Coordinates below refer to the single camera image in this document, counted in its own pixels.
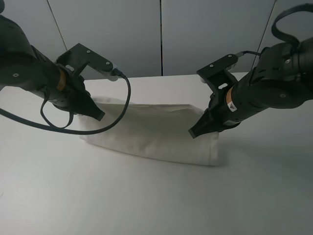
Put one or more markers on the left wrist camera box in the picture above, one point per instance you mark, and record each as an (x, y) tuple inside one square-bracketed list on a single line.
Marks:
[(95, 61)]

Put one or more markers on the white towel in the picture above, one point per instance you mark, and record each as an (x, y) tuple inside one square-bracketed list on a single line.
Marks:
[(160, 132)]

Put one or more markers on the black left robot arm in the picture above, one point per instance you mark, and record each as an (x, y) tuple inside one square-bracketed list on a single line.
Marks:
[(21, 64)]

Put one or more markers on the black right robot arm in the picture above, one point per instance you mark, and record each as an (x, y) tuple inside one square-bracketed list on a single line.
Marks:
[(282, 79)]

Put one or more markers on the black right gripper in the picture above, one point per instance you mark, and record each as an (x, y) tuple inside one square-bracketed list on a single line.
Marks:
[(220, 115)]

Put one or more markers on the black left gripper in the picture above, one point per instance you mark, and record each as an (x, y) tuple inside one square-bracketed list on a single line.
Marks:
[(69, 93)]

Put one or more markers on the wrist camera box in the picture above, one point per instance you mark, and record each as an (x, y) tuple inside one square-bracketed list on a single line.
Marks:
[(217, 73), (95, 61)]

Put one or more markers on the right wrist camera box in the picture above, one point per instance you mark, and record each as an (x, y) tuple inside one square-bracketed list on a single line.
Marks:
[(217, 73)]

